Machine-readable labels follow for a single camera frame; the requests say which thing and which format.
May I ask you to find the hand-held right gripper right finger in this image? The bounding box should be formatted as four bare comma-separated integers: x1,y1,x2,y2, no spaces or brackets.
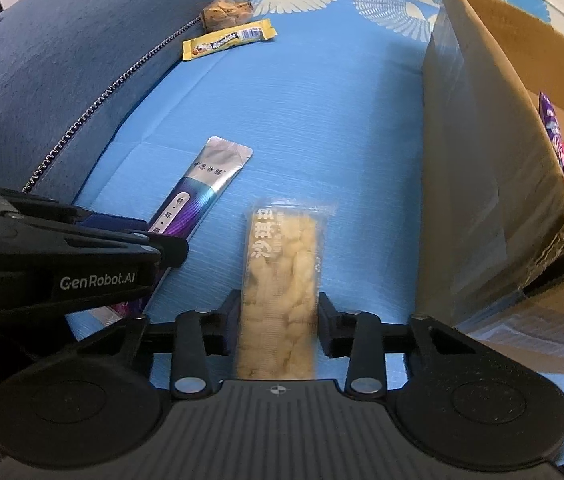
317,291,493,397

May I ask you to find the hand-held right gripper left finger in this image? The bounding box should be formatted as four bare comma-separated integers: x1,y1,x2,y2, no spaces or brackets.
69,290,243,399

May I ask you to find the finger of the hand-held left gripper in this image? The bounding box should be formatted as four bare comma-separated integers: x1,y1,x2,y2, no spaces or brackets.
12,194,153,236
121,231,190,271

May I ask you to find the pale puffed rice bar packet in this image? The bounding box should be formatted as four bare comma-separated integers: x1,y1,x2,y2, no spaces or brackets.
234,197,339,381

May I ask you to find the silver purple stick packet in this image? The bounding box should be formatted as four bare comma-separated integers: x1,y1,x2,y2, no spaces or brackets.
89,136,254,323

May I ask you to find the brown cardboard box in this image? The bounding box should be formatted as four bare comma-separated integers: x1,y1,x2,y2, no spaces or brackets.
414,0,564,376

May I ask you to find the blue white fan print sheet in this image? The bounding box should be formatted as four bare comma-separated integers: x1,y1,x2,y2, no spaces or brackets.
69,0,564,467

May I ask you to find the yellow chocolate bar wrapper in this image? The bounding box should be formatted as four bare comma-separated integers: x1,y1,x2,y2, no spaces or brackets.
182,18,279,62

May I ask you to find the clear packet of brown cookies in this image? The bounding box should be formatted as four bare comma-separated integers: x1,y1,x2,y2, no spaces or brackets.
199,0,255,31

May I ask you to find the purple snack packet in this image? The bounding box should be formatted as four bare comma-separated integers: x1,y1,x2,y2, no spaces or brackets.
536,91,564,171

